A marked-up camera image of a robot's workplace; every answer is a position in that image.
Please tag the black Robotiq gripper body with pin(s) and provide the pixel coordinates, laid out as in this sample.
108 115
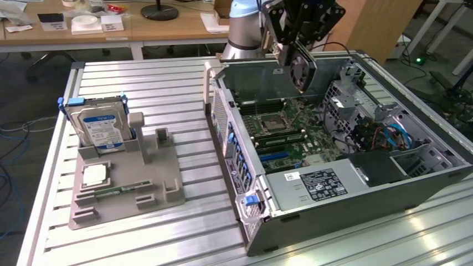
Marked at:
311 2

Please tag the graphics card with fan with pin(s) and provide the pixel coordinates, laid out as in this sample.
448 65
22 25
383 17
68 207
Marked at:
301 72

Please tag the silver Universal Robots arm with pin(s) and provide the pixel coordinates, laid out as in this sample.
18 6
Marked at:
240 36

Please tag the wooden cabinet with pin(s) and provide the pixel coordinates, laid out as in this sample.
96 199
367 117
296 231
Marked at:
369 27

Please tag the brown cardboard box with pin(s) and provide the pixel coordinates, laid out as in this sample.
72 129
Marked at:
221 8

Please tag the white paper stack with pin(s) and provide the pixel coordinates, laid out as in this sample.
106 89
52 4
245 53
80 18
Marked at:
215 23

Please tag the device with green light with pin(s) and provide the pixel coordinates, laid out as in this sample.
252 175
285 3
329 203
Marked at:
419 60

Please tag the wooden desk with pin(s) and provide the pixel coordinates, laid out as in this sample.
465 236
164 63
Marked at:
165 30

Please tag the metal disk bay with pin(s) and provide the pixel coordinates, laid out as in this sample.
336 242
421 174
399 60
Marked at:
344 108

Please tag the black round lamp base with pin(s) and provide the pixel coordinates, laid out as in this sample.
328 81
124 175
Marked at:
159 13

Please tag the CPU socket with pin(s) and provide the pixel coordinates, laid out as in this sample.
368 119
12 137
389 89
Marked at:
275 123

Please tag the installed RAM stick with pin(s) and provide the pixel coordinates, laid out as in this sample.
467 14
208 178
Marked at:
280 140

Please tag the black floor stand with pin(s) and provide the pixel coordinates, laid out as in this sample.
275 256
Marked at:
449 86

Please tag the blue slot clip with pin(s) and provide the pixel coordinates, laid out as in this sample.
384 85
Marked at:
249 178
243 162
231 138
247 169
237 151

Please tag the green motherboard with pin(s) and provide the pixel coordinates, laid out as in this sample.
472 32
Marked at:
303 149

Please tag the red packet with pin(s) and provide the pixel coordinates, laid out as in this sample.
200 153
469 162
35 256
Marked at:
115 9

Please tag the small white box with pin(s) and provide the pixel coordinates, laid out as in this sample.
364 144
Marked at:
111 23

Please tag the blue expansion slot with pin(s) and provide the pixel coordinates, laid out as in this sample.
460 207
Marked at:
273 158

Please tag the beige tape roll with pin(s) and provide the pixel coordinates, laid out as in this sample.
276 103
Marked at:
70 3

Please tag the grey power supply unit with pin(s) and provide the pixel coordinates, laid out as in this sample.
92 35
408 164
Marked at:
296 191

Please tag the hard disk in blue carrier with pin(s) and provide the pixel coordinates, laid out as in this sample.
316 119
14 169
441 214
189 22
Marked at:
100 127

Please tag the black and white box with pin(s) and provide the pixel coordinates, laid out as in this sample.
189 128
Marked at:
52 22

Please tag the blue case latch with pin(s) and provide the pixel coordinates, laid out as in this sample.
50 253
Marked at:
249 200

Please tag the black chair base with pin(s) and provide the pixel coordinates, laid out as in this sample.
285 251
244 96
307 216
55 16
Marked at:
35 66

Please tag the white paper card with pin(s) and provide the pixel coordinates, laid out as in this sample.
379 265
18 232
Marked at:
19 28

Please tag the open grey PC case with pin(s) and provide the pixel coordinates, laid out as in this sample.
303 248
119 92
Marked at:
332 221

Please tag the clear plastic bag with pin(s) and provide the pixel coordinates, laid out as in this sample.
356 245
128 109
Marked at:
15 11

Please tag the green RAM stick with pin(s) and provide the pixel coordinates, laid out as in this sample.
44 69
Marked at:
118 190

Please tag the silver CPU chip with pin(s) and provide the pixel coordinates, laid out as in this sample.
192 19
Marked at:
94 176

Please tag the grey parts rack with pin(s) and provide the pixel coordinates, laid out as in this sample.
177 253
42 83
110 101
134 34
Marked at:
126 210

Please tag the white desk frame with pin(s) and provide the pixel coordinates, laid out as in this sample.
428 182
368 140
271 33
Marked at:
433 25

